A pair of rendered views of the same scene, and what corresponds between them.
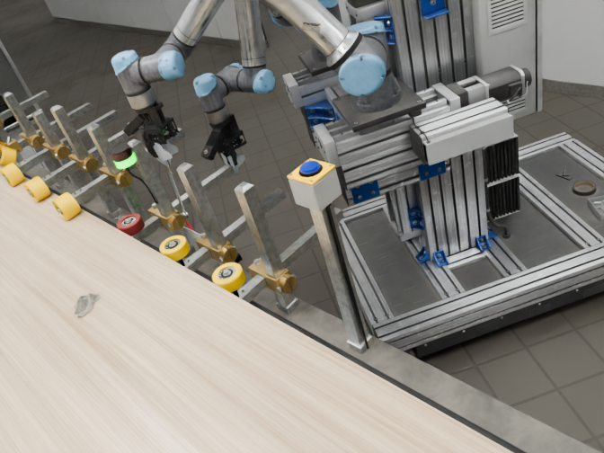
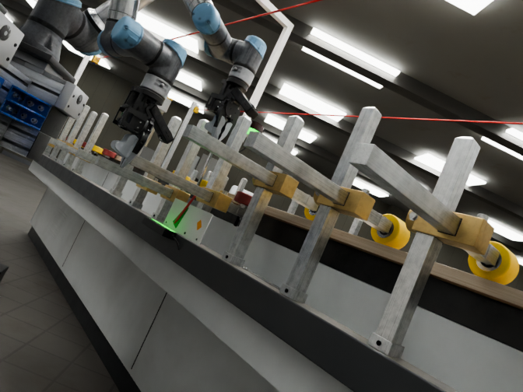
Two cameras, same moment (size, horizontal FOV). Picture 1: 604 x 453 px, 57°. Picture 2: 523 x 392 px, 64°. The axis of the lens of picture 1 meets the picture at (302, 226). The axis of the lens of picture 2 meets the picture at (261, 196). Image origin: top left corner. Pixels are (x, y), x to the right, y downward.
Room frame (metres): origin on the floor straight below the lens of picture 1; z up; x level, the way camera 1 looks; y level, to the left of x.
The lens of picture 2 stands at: (2.90, 0.50, 0.79)
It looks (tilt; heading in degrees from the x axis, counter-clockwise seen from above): 6 degrees up; 178
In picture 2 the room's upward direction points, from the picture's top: 24 degrees clockwise
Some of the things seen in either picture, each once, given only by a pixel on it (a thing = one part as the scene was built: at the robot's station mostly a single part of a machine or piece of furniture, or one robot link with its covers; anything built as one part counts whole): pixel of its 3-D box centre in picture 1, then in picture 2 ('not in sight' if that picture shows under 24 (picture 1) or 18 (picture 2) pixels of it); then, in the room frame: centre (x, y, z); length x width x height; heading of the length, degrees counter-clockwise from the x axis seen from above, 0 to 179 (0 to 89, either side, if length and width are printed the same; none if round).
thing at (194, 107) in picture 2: not in sight; (173, 151); (-1.37, -0.35, 1.25); 0.09 x 0.08 x 1.10; 36
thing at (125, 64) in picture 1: (131, 73); (249, 55); (1.62, 0.33, 1.31); 0.09 x 0.08 x 0.11; 71
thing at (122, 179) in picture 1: (116, 175); (273, 183); (1.78, 0.56, 0.95); 0.14 x 0.06 x 0.05; 36
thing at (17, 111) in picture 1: (37, 143); not in sight; (2.37, 0.98, 0.93); 0.04 x 0.04 x 0.48; 36
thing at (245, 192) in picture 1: (270, 260); (152, 168); (1.15, 0.10, 0.88); 0.04 x 0.04 x 0.48; 36
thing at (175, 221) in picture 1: (166, 217); (212, 199); (1.58, 0.41, 0.85); 0.14 x 0.06 x 0.05; 36
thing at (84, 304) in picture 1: (83, 302); not in sight; (1.18, 0.60, 0.91); 0.09 x 0.07 x 0.02; 160
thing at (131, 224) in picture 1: (135, 233); (242, 210); (1.53, 0.51, 0.85); 0.08 x 0.08 x 0.11
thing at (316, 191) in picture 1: (315, 186); (159, 103); (0.94, -0.05, 1.18); 0.07 x 0.07 x 0.08; 36
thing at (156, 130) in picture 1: (155, 122); (227, 99); (1.61, 0.32, 1.15); 0.09 x 0.08 x 0.12; 56
